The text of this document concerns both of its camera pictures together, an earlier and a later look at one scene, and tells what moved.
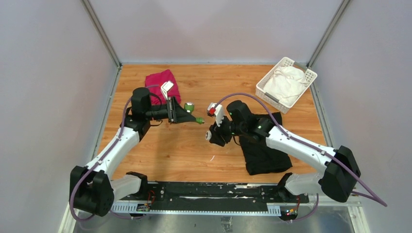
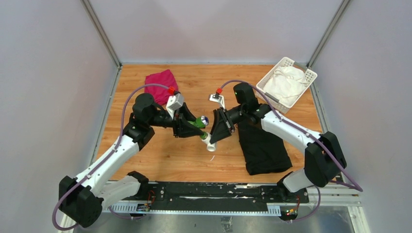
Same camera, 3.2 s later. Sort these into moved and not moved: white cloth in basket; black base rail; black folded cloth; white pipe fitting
Moved: white pipe fitting
Not moved: black folded cloth; white cloth in basket; black base rail
